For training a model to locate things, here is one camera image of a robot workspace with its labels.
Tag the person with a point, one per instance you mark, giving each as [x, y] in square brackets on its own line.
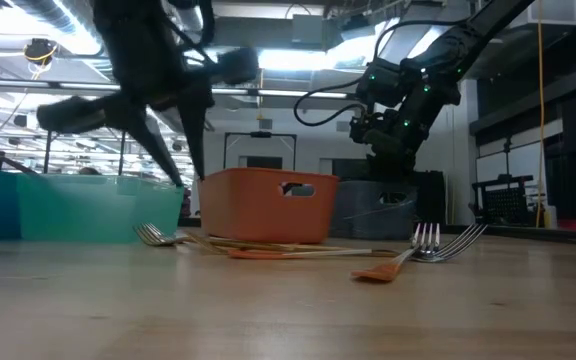
[89, 171]

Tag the grey ceiling unit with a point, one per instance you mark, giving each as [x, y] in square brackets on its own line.
[308, 30]

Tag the grey translucent plastic bin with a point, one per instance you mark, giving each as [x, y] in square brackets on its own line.
[358, 220]

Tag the black yellow ceiling device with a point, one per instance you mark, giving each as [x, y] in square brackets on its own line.
[40, 50]

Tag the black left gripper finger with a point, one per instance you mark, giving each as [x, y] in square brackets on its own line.
[153, 145]
[197, 130]

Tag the black frame stand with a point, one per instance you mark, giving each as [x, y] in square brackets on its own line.
[47, 155]
[260, 134]

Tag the long ceiling light bar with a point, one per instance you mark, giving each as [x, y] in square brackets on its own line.
[288, 93]

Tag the orange plastic bin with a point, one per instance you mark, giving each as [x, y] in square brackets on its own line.
[238, 220]

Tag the teal translucent plastic bin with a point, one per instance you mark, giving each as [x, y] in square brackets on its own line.
[98, 210]

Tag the black pegboard cart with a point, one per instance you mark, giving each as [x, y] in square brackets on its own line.
[505, 205]

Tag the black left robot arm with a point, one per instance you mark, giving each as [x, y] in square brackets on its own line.
[143, 25]

